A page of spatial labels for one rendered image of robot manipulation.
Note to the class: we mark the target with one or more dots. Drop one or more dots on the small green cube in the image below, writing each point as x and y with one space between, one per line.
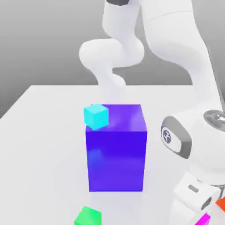
87 217

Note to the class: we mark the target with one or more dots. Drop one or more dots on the small magenta cube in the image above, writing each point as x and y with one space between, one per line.
203 220

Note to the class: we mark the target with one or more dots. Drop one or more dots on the small orange cube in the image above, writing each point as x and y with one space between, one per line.
221 203

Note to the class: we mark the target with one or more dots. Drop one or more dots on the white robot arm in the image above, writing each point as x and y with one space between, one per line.
175 44

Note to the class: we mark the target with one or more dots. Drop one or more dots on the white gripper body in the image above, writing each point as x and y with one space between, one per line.
184 214

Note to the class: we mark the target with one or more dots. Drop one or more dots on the small cyan cube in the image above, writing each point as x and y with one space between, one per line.
95 116

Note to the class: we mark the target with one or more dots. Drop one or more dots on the large blue box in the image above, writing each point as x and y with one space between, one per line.
116 158

